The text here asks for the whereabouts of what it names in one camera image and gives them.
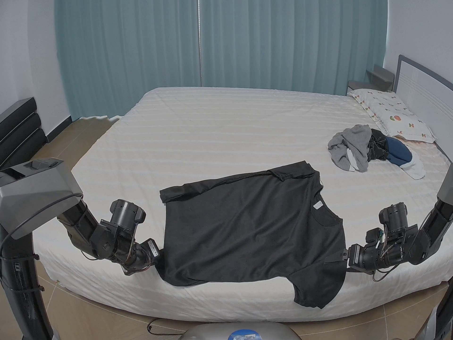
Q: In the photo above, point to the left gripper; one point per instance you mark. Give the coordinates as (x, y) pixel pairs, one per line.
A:
(145, 255)

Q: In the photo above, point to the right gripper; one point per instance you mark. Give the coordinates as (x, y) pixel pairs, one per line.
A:
(359, 257)

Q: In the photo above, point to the black T-shirt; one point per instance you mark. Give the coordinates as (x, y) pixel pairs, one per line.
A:
(247, 232)

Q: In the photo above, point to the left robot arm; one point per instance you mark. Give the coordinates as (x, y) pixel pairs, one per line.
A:
(35, 189)

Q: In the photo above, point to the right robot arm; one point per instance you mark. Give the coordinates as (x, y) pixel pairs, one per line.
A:
(424, 239)

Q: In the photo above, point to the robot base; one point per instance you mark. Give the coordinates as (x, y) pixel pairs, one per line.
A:
(240, 333)

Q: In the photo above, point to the pile of clothes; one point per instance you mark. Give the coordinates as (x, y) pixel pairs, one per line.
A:
(354, 143)

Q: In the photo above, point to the bed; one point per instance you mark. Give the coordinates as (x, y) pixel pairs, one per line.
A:
(230, 129)

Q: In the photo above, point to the white printed pillow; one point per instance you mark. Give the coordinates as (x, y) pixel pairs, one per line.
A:
(393, 113)

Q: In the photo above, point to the black chest of drawers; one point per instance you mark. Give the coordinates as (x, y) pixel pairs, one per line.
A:
(19, 133)

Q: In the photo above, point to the grey bedside table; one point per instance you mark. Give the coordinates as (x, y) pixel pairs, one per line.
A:
(375, 80)

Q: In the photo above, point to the blue-green curtain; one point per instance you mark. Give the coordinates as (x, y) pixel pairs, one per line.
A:
(127, 48)
(290, 37)

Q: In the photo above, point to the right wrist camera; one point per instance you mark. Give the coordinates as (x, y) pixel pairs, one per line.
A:
(374, 236)

